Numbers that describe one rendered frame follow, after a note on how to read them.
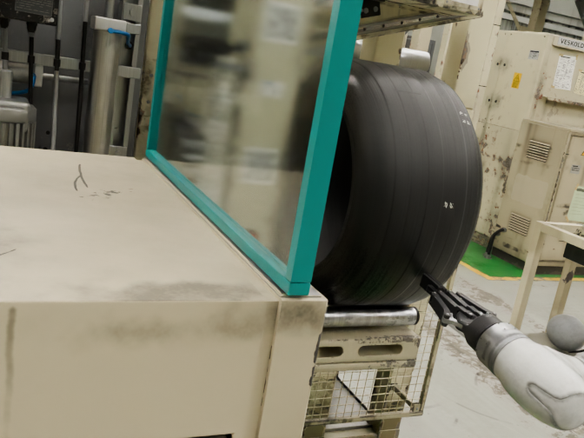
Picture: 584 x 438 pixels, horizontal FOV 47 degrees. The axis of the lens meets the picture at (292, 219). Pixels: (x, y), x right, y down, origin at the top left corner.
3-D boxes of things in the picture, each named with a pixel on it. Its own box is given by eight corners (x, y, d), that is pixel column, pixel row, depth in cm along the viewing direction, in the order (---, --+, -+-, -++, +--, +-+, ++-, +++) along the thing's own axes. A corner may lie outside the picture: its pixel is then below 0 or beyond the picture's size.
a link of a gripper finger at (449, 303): (469, 332, 128) (463, 333, 128) (435, 303, 137) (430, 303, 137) (475, 315, 127) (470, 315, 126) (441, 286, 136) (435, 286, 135)
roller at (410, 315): (280, 306, 147) (278, 326, 147) (288, 308, 143) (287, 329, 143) (409, 305, 162) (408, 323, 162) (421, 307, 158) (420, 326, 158)
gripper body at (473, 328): (517, 322, 123) (487, 297, 131) (481, 323, 120) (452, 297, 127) (504, 356, 126) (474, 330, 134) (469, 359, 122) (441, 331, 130)
